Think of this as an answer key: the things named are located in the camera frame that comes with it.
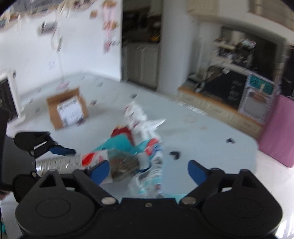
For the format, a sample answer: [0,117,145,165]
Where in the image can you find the black letter board sign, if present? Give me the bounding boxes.
[203,71,247,109]

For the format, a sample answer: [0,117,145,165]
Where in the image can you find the teal snack wrapper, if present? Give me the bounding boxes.
[93,134,164,199]

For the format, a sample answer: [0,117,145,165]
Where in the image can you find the toy oven cardboard box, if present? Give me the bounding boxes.
[238,73,277,124]

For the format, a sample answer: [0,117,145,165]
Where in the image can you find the small cardboard box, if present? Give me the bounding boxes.
[46,88,89,130]

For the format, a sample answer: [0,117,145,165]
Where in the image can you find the pink covered cabinet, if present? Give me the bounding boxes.
[258,95,293,168]

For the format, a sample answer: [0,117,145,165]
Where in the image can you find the clear plastic water bottle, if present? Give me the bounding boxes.
[36,150,109,176]

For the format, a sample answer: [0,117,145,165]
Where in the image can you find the white red plastic bag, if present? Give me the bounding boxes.
[124,101,166,142]

